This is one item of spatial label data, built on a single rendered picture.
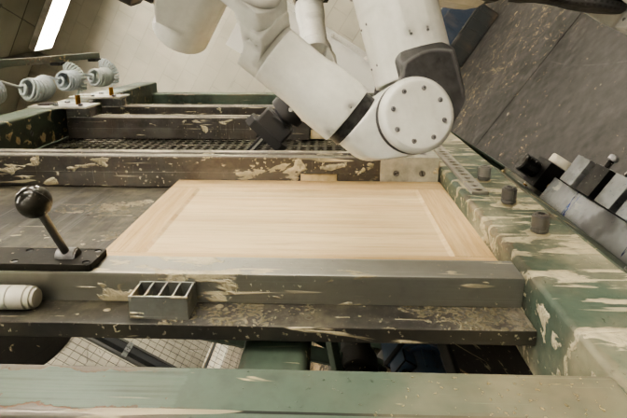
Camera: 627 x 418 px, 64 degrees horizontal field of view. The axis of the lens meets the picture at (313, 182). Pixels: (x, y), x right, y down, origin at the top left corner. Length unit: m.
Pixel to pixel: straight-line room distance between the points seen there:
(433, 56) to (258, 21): 0.18
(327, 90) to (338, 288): 0.25
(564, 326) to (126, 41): 6.51
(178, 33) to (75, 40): 6.56
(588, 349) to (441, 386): 0.16
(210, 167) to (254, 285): 0.52
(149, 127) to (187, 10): 1.16
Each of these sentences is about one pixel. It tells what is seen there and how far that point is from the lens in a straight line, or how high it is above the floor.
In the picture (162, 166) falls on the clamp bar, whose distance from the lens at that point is 1.13.
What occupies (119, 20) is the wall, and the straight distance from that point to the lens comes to 6.82.
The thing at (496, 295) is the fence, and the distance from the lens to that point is 0.66.
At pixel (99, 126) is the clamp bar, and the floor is 1.73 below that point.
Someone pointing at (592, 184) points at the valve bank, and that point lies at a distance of 0.93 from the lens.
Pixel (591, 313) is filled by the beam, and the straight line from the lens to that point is 0.60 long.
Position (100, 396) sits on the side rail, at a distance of 0.46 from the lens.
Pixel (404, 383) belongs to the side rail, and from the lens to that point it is 0.44.
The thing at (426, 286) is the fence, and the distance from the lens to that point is 0.64.
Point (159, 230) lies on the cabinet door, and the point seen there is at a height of 1.32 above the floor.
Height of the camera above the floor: 1.25
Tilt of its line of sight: 7 degrees down
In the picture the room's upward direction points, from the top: 59 degrees counter-clockwise
